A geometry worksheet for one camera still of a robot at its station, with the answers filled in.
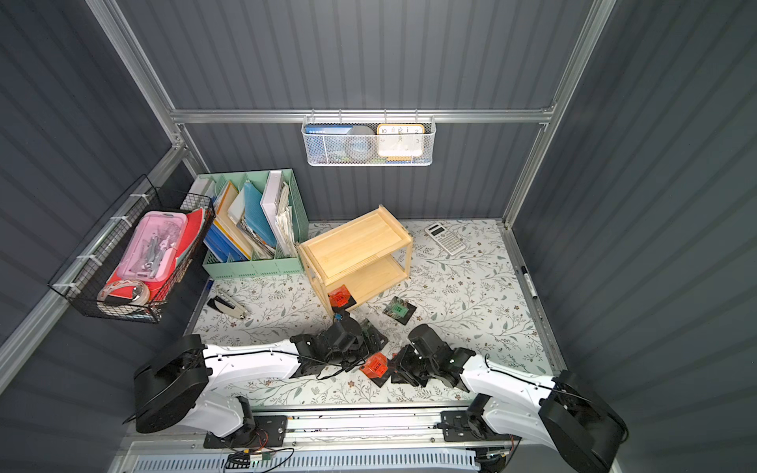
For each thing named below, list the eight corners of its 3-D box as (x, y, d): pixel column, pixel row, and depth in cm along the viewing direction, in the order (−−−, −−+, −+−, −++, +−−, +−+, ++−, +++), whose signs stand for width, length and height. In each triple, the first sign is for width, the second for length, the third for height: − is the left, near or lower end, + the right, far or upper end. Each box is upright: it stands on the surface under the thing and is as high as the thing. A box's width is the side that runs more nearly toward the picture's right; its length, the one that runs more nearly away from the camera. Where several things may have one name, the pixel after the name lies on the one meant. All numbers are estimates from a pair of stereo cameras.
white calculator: (451, 255, 112) (452, 252, 111) (424, 230, 121) (424, 227, 119) (465, 247, 115) (466, 243, 113) (438, 223, 123) (438, 220, 122)
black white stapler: (209, 306, 99) (205, 302, 97) (218, 297, 101) (214, 293, 99) (242, 323, 95) (238, 319, 93) (250, 313, 97) (247, 309, 95)
